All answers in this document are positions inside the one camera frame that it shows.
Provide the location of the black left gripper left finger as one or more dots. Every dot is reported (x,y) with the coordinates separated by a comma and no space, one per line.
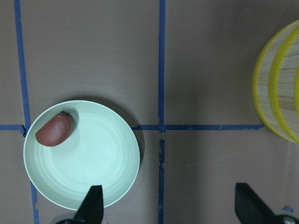
(91,210)

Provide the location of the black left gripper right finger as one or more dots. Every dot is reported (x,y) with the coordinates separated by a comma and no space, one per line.
(250,208)

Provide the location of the light green plate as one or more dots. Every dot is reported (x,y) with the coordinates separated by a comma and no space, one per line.
(102,150)

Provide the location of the brown bun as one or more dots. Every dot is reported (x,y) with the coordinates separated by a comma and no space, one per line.
(56,130)

